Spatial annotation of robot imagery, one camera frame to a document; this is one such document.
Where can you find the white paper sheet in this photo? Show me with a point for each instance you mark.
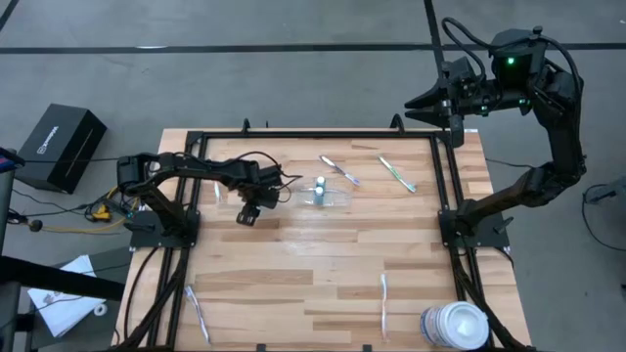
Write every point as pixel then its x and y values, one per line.
pixel 61 305

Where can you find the purple white toothbrush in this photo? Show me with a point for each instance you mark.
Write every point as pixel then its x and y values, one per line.
pixel 340 170

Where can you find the black stand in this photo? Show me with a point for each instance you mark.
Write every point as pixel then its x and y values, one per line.
pixel 54 281

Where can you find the black aluminium table frame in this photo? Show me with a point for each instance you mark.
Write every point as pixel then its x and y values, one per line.
pixel 318 134

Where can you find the clear plastic organizer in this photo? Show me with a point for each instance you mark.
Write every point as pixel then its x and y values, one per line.
pixel 340 198

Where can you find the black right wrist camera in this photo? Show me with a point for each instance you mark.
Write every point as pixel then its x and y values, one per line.
pixel 457 132

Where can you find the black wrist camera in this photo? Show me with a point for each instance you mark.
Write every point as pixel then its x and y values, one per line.
pixel 457 132
pixel 270 176

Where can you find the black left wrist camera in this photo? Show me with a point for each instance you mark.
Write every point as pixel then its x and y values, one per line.
pixel 270 176

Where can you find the black cardboard box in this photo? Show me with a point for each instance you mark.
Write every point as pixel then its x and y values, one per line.
pixel 61 146

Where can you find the white tape roll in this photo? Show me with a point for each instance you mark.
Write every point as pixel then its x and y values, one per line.
pixel 100 309

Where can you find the wrapped white toothbrush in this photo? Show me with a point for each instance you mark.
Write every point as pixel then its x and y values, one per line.
pixel 197 313
pixel 383 305

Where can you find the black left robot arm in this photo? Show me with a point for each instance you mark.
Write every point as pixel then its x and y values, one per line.
pixel 186 168

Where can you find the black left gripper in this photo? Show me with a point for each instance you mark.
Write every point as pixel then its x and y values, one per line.
pixel 264 195

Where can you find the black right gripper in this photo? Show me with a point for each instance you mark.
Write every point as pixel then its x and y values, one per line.
pixel 467 90

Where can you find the orange white toothbrush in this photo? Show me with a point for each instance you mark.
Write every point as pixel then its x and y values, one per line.
pixel 217 191

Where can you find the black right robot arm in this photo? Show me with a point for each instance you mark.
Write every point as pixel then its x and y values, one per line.
pixel 557 122

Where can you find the white cylindrical canister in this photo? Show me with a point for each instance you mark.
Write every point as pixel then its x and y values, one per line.
pixel 455 325

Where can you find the green white toothbrush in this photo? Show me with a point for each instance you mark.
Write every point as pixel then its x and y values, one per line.
pixel 397 173

